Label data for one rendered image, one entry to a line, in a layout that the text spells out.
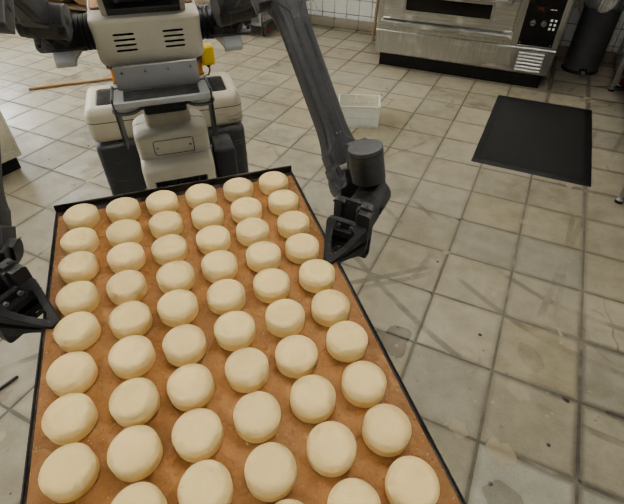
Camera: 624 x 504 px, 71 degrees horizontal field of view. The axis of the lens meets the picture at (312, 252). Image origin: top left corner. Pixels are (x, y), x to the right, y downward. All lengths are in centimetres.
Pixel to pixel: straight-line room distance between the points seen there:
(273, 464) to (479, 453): 124
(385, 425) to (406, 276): 163
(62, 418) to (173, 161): 105
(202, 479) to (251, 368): 12
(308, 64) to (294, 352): 51
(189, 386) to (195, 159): 104
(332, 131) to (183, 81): 66
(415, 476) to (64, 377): 38
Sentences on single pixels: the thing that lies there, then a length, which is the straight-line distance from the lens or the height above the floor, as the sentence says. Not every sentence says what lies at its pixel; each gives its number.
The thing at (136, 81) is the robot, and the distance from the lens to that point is 136.
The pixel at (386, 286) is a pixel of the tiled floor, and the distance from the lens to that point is 202.
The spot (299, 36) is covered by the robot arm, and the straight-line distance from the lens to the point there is 84.
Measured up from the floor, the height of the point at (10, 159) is 9.
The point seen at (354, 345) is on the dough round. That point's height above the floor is 101.
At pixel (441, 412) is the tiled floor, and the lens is 169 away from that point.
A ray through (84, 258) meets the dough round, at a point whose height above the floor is 102.
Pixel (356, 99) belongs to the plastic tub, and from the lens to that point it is 346.
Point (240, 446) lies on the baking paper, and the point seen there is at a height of 98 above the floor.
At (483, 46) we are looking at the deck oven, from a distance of 431.
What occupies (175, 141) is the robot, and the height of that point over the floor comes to 79.
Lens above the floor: 144
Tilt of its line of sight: 42 degrees down
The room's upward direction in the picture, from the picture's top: straight up
